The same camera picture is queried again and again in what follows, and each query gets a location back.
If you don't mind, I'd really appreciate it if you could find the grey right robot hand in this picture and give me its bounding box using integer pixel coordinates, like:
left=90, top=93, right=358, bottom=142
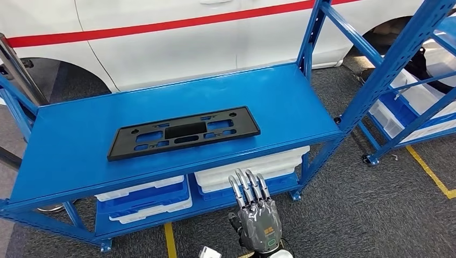
left=227, top=168, right=284, bottom=254

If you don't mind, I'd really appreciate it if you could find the black plastic plate frame part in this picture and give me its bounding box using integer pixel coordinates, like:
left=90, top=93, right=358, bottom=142
left=106, top=105, right=261, bottom=162

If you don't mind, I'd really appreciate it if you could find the blue metal shelf rack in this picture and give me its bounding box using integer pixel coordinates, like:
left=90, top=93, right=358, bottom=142
left=358, top=14, right=456, bottom=166
left=0, top=0, right=456, bottom=253

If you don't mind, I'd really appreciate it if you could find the large blue plastic bin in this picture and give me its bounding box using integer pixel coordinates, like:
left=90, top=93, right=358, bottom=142
left=196, top=173, right=300, bottom=202

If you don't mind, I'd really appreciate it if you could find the large white plastic bin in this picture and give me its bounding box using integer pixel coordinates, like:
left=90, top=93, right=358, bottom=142
left=197, top=158, right=303, bottom=195
left=194, top=146, right=311, bottom=182

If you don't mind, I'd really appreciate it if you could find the small blue plastic bin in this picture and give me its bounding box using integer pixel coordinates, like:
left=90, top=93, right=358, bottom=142
left=97, top=176, right=190, bottom=216

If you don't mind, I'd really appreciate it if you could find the white car with red stripe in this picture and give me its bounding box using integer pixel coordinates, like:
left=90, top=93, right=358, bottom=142
left=0, top=0, right=456, bottom=94

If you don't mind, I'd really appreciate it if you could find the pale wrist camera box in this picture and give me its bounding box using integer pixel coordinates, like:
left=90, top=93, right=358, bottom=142
left=198, top=246, right=222, bottom=258

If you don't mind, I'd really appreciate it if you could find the chrome stanchion post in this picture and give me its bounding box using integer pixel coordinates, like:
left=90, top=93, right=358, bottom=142
left=0, top=32, right=49, bottom=107
left=0, top=146, right=77, bottom=213

